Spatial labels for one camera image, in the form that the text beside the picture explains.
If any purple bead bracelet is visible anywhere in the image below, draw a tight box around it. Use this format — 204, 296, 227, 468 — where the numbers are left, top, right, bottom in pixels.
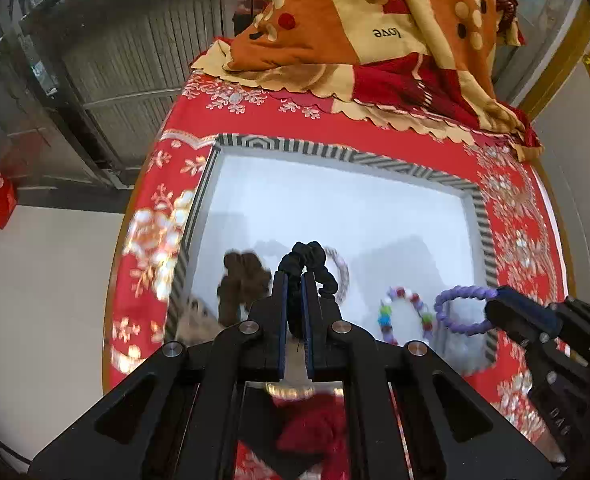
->
433, 284, 500, 337

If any black fabric pouch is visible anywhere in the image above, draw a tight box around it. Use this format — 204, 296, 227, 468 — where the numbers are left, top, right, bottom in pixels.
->
237, 387, 323, 479

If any dark red velvet bow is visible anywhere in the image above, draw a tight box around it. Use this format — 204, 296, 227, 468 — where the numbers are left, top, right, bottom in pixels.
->
275, 393, 350, 480

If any multicolor round bead bracelet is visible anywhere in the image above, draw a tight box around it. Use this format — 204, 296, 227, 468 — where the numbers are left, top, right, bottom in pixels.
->
377, 286, 436, 347

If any red floral embroidered tablecloth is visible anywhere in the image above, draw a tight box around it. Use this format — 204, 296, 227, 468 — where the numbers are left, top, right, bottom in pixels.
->
102, 71, 572, 480

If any striped chevron tray box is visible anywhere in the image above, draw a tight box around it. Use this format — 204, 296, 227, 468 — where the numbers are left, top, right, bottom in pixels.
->
163, 132, 500, 378

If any orange cream love blanket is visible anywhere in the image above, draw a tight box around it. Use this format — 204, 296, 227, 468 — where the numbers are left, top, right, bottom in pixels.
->
194, 0, 542, 162

